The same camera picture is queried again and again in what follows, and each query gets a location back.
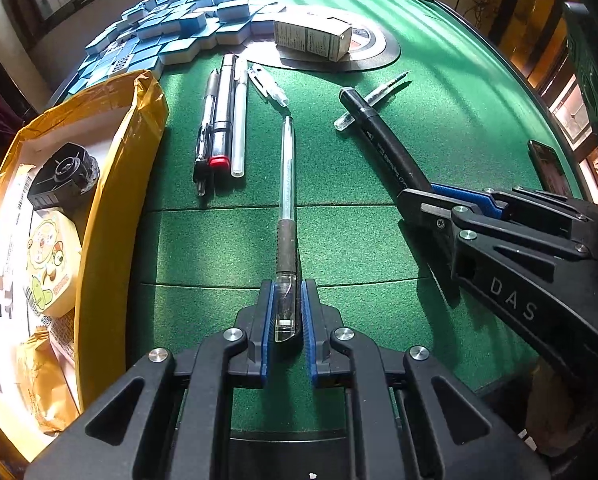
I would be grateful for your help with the dark green chair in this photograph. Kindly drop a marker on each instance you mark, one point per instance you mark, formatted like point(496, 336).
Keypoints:
point(586, 70)

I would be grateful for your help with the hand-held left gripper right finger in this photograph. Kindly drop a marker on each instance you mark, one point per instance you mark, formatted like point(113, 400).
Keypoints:
point(307, 320)

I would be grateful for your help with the white barcode label card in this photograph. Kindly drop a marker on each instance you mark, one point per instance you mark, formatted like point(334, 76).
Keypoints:
point(21, 185)

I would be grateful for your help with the white printed carton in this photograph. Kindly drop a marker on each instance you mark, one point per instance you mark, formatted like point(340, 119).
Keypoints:
point(309, 37)

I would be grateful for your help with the gold tape-wrapped box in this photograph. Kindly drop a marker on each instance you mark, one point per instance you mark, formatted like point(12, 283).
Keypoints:
point(114, 260)

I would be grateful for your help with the black plastic spool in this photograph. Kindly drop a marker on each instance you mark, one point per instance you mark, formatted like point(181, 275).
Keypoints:
point(61, 175)

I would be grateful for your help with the pile of blue mahjong tiles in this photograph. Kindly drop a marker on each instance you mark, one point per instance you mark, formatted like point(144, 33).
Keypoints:
point(179, 25)

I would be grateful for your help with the gold wrapped packet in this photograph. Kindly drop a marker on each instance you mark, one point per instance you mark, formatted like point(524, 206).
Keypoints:
point(41, 385)

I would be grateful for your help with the black phone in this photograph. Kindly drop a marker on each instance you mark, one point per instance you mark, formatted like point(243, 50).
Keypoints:
point(549, 165)

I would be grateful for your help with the silver marker red cap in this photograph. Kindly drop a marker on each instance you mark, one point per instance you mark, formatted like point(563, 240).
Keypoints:
point(224, 110)

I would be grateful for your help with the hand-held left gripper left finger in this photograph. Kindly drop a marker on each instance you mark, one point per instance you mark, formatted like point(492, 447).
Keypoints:
point(265, 320)

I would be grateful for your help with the clear slim pen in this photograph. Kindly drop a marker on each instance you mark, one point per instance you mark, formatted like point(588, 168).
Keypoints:
point(386, 87)

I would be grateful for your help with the clear capped gel pen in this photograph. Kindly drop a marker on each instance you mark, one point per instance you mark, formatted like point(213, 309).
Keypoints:
point(287, 185)

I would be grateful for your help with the round table control panel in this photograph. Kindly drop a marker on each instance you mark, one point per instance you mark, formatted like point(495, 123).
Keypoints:
point(374, 45)

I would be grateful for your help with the clear retractable pen black grip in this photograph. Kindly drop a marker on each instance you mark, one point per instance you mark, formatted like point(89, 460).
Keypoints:
point(206, 125)

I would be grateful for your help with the clear pen cap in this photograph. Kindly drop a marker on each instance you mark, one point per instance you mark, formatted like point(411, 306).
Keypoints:
point(269, 85)

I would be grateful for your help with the black marker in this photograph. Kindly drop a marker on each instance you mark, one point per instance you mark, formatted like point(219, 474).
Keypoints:
point(379, 132)

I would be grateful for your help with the white red printed packet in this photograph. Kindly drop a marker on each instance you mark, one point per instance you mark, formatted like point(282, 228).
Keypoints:
point(61, 335)

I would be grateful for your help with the yellow round cartoon case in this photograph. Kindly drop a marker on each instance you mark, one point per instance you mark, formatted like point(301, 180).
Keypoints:
point(51, 260)

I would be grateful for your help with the stained glass door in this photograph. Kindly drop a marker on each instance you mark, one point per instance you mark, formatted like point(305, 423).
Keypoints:
point(571, 110)

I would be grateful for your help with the gold wooden cabinet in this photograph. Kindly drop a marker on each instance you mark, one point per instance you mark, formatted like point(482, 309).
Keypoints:
point(529, 45)

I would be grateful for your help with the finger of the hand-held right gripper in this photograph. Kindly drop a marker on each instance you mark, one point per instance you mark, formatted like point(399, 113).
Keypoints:
point(469, 195)
point(424, 207)

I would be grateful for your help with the white pen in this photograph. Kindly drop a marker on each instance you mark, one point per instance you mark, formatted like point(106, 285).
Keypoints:
point(239, 125)

